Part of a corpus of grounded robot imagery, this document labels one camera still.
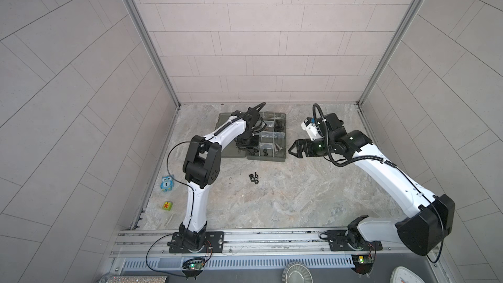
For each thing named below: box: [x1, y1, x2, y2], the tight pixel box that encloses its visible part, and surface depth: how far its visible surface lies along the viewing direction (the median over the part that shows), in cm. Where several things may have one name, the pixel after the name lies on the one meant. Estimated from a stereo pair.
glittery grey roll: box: [100, 275, 169, 283], surface depth 62 cm
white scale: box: [390, 265, 426, 283], surface depth 64 cm
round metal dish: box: [281, 260, 314, 283], surface depth 66 cm
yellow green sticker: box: [162, 201, 173, 211], surface depth 80 cm
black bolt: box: [274, 119, 287, 133], surface depth 107 cm
